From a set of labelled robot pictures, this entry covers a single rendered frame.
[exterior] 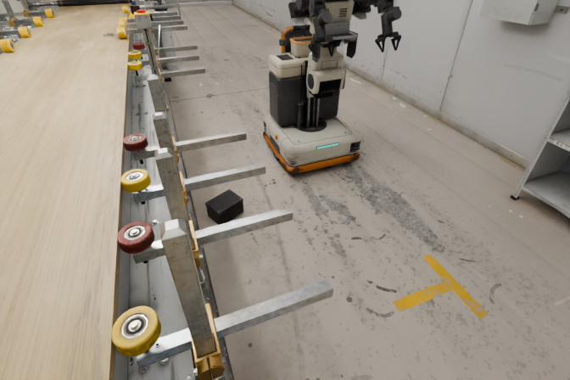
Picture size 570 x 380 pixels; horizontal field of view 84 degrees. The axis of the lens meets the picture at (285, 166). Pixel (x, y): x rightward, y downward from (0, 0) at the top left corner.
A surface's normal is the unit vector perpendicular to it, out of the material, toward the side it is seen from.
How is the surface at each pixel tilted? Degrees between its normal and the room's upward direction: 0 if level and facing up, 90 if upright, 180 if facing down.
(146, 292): 0
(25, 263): 0
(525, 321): 0
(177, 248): 90
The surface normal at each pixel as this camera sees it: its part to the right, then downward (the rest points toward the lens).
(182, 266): 0.37, 0.53
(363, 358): 0.00, -0.82
